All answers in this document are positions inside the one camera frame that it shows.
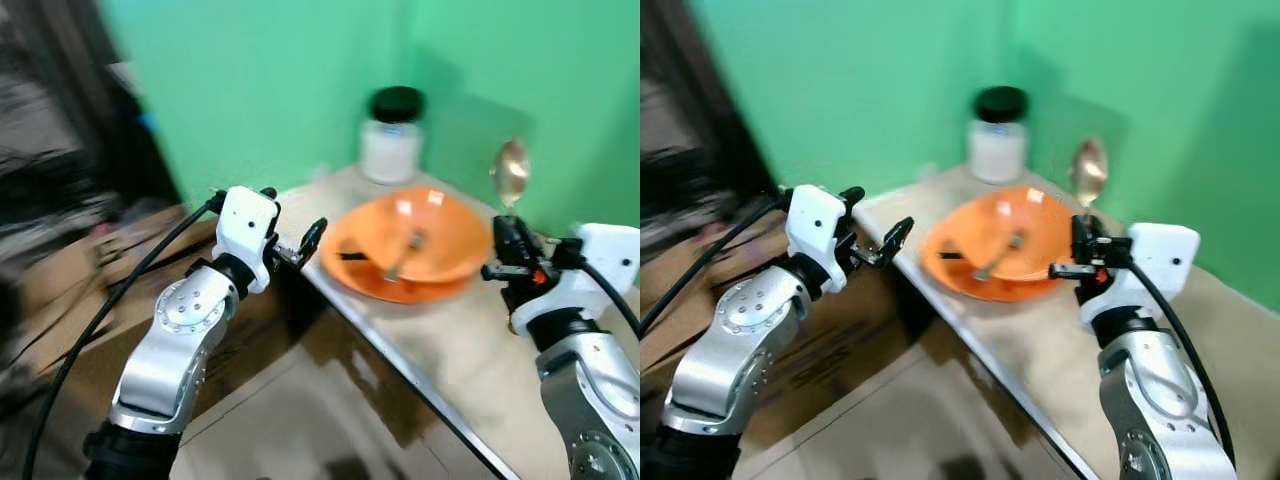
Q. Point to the golden metal spoon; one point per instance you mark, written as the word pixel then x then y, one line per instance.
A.
pixel 1088 170
pixel 510 172

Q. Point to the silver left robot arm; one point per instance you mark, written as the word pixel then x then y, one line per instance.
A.
pixel 740 330
pixel 180 340

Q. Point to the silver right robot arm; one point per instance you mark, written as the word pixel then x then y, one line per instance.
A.
pixel 590 400
pixel 1160 400

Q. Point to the orange plastic bowl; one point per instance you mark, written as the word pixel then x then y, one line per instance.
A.
pixel 1030 235
pixel 440 240

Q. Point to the silver metal fork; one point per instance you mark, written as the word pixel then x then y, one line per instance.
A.
pixel 405 256
pixel 1000 256

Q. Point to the brown cardboard box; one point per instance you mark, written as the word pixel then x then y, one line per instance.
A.
pixel 850 355
pixel 60 290

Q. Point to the white jar with black lid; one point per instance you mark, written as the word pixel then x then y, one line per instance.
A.
pixel 390 150
pixel 998 150

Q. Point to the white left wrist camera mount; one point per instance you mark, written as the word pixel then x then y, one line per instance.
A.
pixel 245 225
pixel 815 220

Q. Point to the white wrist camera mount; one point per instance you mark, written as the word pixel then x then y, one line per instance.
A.
pixel 815 220
pixel 600 260
pixel 1160 255
pixel 245 225

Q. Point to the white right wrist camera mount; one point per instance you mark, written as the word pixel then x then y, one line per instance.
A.
pixel 1160 255
pixel 600 260

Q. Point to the dark wooden door frame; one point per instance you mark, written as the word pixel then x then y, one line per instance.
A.
pixel 670 60
pixel 55 60

